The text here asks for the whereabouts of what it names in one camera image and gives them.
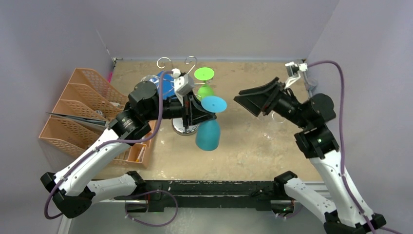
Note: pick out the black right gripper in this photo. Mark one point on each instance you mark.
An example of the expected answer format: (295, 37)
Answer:
(273, 99)

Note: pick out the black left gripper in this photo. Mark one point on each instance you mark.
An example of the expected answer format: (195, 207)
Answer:
(191, 107)

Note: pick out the blue plastic wine glass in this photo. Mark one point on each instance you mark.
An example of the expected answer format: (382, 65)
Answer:
(209, 132)

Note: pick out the clear wine glass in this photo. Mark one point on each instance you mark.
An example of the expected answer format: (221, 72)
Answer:
(151, 78)
(269, 131)
(271, 117)

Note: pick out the green plastic wine glass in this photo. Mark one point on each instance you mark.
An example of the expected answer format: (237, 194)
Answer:
(205, 75)

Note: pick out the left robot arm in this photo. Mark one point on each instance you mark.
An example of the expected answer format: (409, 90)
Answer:
(73, 189)

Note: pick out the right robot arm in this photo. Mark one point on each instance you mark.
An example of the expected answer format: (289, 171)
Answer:
(345, 212)

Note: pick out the blue square mat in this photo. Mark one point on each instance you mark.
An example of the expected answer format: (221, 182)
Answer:
(168, 85)

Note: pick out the orange plastic desk organizer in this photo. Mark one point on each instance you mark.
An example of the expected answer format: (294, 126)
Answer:
(87, 95)

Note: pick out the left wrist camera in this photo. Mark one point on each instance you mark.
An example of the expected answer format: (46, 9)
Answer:
(183, 83)

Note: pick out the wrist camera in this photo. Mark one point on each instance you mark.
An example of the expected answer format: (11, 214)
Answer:
(183, 83)
(295, 71)

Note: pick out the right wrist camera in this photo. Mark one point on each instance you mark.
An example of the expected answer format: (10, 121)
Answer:
(295, 71)

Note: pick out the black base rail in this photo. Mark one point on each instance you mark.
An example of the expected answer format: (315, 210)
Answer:
(258, 195)

